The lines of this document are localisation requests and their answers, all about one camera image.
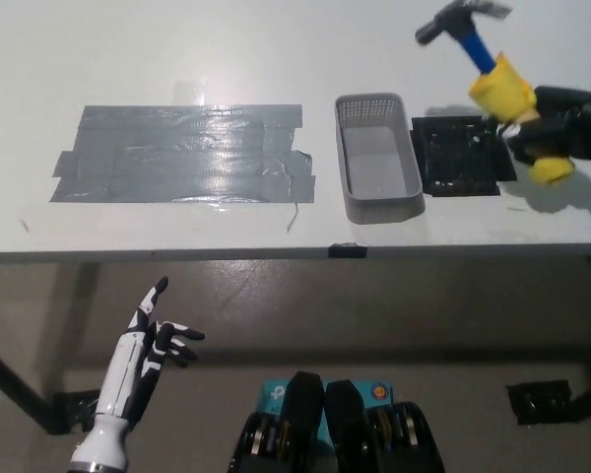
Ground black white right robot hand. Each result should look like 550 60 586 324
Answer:
496 86 591 167

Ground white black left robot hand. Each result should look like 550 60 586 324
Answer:
94 276 206 425

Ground hammer with yellow foam handle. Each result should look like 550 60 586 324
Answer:
415 0 573 186

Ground black robot body blocks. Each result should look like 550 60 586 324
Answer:
229 371 445 473

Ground black table leg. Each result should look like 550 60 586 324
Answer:
0 337 63 436

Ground black tape pad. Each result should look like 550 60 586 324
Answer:
411 114 518 199

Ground teal router box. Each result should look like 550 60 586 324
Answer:
256 378 393 447

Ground grey plastic basket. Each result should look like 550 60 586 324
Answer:
333 92 426 226

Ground grey duct tape patch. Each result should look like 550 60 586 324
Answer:
48 102 317 204

